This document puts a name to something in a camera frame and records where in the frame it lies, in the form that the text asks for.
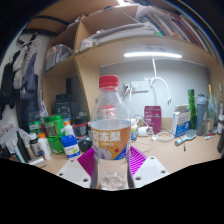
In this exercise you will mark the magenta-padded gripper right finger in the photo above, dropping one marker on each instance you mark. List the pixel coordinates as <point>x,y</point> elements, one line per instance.
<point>140,161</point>

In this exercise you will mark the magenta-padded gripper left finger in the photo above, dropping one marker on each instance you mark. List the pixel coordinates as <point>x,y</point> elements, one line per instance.
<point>85,163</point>

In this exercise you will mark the clear bottle red cap orange label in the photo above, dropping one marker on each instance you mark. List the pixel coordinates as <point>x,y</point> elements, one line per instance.
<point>110,133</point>

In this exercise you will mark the white bottle blue cap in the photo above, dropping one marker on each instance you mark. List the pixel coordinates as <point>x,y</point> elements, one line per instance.
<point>70,147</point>

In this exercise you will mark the white power adapter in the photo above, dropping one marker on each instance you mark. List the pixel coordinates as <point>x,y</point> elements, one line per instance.
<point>142,131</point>

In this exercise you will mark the small white medicine bottle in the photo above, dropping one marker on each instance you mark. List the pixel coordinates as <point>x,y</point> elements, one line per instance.
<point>134,130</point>

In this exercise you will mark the green tub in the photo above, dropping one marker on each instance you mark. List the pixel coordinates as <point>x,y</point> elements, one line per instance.
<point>56,145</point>

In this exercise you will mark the round white dish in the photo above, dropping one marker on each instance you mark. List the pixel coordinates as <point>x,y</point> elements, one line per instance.
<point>165,136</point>

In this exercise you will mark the black jar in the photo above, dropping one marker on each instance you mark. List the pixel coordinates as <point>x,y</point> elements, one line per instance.
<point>80,126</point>

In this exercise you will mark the white bottle orange cap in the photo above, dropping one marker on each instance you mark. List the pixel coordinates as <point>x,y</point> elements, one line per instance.
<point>44,146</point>

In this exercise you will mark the magenta box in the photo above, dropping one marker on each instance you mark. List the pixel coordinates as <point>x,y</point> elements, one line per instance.
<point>153,119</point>

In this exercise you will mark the silver can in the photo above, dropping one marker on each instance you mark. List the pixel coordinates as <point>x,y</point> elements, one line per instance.
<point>36,161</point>

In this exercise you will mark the green canister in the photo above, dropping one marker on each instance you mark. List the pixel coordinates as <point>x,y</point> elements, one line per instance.
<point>53,125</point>

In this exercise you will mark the white bottle dark cap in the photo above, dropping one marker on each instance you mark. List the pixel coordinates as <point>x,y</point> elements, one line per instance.
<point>34,144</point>

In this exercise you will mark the blue hairbrush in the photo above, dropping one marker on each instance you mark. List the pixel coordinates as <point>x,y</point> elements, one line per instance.
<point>188,136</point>

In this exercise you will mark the blue and white carton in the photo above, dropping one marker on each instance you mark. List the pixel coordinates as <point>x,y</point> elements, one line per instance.
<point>181,121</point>

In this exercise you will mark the black electronic device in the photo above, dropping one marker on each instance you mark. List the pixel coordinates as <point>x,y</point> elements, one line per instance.
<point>65,106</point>

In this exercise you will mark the black tube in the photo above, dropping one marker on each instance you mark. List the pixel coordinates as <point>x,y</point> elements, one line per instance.
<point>22,146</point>

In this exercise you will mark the pale blue tube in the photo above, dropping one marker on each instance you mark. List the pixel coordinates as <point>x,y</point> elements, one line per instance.
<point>18,151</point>

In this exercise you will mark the tall green bottle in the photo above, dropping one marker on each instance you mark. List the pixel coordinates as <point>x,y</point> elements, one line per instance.
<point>191,108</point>

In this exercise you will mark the grey shaker bottle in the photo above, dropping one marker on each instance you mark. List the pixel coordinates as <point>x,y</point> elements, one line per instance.
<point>202,115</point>

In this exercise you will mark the wooden shelf unit with books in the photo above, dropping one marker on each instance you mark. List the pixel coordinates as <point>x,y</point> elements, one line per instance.
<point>90,80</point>

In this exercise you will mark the black cylinder container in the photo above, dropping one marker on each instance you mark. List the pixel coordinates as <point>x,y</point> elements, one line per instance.
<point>221,142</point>

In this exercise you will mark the clear bottle yellow cap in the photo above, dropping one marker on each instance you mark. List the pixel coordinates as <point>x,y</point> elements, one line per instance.
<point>212,113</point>

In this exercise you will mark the blue hanging garment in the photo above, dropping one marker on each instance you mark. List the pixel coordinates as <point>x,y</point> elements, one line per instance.
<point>29,93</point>

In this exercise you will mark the white LED light bar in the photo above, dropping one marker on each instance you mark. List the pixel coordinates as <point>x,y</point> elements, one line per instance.
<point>153,54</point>

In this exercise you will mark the black hanging jacket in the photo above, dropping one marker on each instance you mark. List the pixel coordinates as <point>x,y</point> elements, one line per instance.
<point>6,86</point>

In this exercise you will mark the grey hanging garment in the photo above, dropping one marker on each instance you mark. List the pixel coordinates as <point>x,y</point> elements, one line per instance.
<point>21,61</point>

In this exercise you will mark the ceiling tube light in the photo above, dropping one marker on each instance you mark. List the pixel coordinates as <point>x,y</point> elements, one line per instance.
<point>120,2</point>

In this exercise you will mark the white wall power socket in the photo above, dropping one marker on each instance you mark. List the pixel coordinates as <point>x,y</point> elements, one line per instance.
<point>140,86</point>

